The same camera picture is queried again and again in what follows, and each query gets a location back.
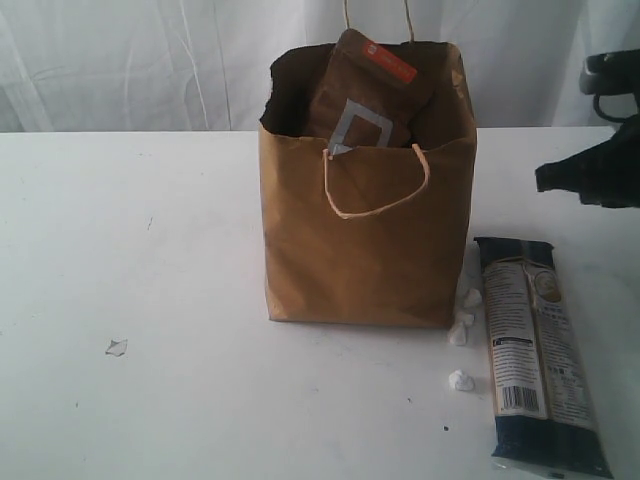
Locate small torn paper scrap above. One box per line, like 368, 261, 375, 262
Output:
105, 339, 128, 357

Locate brown snack pouch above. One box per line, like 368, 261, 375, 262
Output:
303, 29, 429, 148

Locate white paper bits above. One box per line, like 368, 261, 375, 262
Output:
461, 288, 483, 310

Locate white crumpled lump lower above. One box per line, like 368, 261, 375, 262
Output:
447, 324, 469, 346

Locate white blue milk carton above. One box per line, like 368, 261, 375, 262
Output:
327, 142, 352, 159

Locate white crumpled lump far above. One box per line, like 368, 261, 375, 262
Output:
448, 369, 475, 392

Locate black cable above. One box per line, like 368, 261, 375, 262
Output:
592, 92, 640, 122

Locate brown paper bag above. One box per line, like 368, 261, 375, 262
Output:
259, 39, 477, 328

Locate long spaghetti packet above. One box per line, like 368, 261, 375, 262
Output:
476, 237, 613, 479

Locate white crumpled lump middle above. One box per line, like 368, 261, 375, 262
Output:
454, 310, 475, 328

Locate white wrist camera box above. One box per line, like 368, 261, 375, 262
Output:
579, 49, 640, 96

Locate white crumpled lump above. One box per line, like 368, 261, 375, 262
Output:
448, 369, 475, 392
454, 310, 475, 328
447, 324, 469, 346

